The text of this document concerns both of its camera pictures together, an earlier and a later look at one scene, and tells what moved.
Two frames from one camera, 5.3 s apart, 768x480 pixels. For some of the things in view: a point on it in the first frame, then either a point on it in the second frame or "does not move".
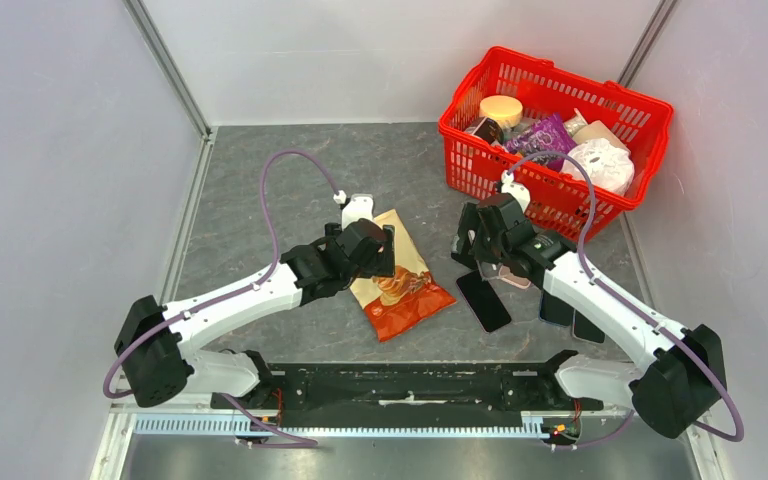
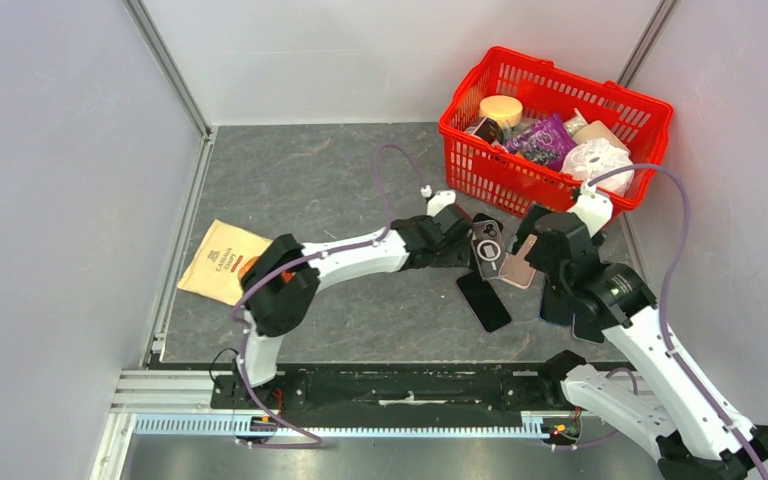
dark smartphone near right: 584,329 does not move
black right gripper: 471,219 to 535,258
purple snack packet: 549,134 does not move
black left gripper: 382,265 to 458,255
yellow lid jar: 504,110 does not move
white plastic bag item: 612,166 does not move
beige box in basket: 596,130 does not move
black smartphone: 488,308 does not move
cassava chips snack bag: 399,303 to 214,267
